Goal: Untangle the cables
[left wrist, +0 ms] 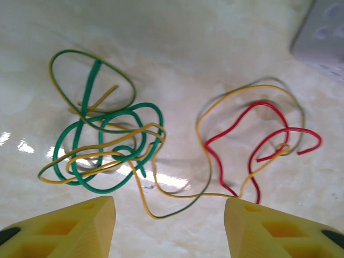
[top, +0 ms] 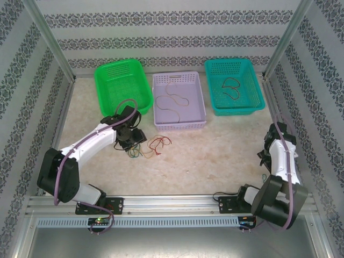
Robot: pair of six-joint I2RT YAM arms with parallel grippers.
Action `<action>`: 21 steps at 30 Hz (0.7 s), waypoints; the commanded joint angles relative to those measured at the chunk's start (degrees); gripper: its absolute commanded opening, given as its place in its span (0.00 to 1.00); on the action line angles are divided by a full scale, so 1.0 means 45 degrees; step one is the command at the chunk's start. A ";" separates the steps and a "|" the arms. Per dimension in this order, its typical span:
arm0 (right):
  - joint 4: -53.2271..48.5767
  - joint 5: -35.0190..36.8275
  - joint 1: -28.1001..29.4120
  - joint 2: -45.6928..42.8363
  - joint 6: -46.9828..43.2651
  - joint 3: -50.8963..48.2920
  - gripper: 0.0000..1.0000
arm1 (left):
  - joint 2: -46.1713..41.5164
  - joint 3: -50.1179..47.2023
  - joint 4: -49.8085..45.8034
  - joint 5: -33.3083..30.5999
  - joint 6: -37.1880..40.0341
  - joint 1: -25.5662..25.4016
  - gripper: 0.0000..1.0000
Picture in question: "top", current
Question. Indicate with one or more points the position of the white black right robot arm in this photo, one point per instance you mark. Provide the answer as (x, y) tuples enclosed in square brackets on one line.
[(282, 161)]

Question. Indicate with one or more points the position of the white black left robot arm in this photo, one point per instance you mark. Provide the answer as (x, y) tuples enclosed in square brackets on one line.
[(88, 139)]

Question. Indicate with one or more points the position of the green plastic basket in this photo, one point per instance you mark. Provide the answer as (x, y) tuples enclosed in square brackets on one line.
[(118, 80)]

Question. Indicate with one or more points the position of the teal plastic basket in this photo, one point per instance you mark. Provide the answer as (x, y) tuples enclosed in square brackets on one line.
[(250, 75)]

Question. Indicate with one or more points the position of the lavender plastic basket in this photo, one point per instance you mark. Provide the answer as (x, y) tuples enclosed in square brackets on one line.
[(190, 115)]

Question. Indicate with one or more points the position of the grey metal panel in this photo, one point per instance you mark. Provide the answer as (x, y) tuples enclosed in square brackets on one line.
[(172, 242)]

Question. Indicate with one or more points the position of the aluminium side rail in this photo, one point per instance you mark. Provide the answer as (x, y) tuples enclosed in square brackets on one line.
[(274, 102), (61, 121)]

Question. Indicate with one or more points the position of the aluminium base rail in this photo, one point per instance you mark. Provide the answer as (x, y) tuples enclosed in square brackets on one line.
[(169, 201)]

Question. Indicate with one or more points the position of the aluminium frame post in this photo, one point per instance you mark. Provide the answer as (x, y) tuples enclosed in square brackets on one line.
[(52, 40), (287, 40)]

